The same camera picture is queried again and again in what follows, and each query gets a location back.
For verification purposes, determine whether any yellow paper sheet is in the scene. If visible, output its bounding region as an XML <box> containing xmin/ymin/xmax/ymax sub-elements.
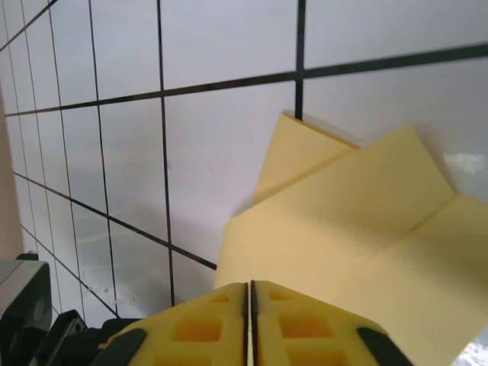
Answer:
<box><xmin>213</xmin><ymin>110</ymin><xmax>488</xmax><ymax>366</ymax></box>

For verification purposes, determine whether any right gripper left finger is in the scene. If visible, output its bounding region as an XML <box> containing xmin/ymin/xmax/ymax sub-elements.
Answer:
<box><xmin>98</xmin><ymin>281</ymin><xmax>249</xmax><ymax>366</ymax></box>

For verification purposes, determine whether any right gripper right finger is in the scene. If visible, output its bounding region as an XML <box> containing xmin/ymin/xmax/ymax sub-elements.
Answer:
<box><xmin>249</xmin><ymin>280</ymin><xmax>415</xmax><ymax>366</ymax></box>

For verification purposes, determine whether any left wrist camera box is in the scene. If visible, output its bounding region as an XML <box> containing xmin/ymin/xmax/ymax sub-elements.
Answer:
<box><xmin>0</xmin><ymin>252</ymin><xmax>52</xmax><ymax>366</ymax></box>

